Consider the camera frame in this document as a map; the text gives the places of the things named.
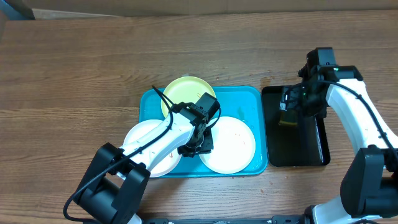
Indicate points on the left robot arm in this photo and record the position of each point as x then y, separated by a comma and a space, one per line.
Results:
114, 182

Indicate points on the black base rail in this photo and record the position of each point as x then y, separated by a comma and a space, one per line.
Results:
276, 219

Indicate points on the white round plate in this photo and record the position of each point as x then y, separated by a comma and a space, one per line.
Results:
234, 146

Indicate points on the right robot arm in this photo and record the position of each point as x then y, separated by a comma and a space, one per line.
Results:
368, 191

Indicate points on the black rectangular water tray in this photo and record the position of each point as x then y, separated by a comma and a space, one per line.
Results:
302, 144

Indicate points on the white plate with red stain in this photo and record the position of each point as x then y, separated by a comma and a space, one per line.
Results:
169, 162

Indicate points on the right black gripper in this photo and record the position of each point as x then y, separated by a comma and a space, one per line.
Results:
288, 104

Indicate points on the green yellow sponge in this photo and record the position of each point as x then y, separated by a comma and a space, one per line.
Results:
288, 118

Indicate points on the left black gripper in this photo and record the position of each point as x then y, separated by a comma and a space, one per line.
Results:
206, 148

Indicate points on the yellow-green rimmed plate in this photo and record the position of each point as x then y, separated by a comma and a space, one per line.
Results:
187, 89

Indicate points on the blue plastic tray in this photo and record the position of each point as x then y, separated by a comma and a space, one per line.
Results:
241, 102

